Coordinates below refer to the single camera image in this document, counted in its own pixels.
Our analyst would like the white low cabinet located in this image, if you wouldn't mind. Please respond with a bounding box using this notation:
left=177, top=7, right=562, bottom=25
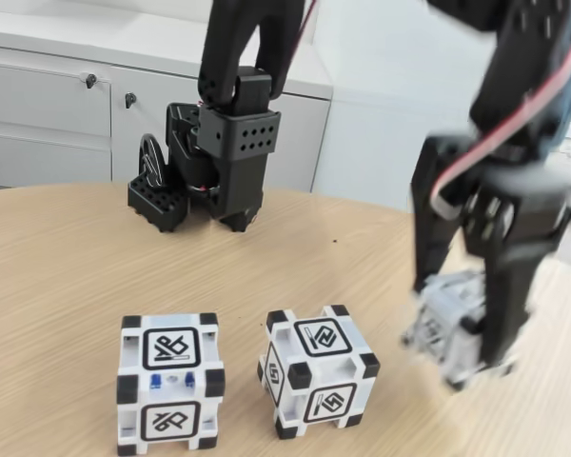
left=0, top=26, right=334, bottom=191

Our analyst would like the white cube with blue LEDs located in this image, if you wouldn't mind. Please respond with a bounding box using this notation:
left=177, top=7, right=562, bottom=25
left=116, top=311, right=226, bottom=457

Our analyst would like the white cube with lightning glyph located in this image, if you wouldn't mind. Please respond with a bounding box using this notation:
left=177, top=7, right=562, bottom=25
left=257, top=304, right=382, bottom=442

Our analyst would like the red white servo cable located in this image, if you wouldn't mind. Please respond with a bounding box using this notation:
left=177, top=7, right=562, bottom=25
left=430, top=42, right=571, bottom=215

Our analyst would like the white cube with diamond glyph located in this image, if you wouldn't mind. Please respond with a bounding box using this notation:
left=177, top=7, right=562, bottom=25
left=399, top=268, right=518, bottom=394

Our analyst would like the black table clamp with knob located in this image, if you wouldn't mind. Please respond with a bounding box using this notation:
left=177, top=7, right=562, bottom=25
left=127, top=132, right=189, bottom=234

